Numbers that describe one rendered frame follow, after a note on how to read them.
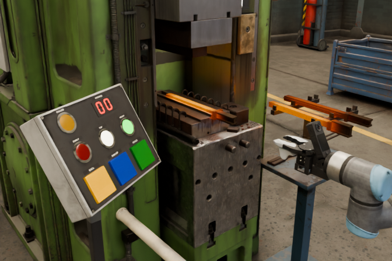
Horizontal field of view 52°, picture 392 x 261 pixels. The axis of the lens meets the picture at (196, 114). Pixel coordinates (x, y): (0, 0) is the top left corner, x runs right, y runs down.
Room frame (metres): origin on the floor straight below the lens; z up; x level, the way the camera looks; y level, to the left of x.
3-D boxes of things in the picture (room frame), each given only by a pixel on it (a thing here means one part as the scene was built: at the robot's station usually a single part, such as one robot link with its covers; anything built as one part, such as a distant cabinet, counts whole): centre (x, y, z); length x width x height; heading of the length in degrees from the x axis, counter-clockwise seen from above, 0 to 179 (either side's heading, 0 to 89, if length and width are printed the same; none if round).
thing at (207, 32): (1.65, 0.07, 1.32); 0.42 x 0.20 x 0.10; 39
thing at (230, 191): (1.69, 0.04, 0.69); 0.56 x 0.38 x 0.45; 39
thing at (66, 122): (0.96, 0.33, 1.16); 0.05 x 0.03 x 0.04; 129
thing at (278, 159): (1.85, -0.57, 0.70); 0.60 x 0.04 x 0.01; 131
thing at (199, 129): (1.65, 0.07, 0.96); 0.42 x 0.20 x 0.09; 39
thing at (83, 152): (0.94, 0.29, 1.09); 0.05 x 0.03 x 0.04; 129
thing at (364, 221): (1.01, -0.50, 0.86); 0.12 x 0.09 x 0.12; 103
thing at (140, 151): (1.10, 0.16, 1.01); 0.07 x 0.05 x 0.07; 154
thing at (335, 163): (1.08, -0.43, 0.98); 0.10 x 0.05 x 0.09; 129
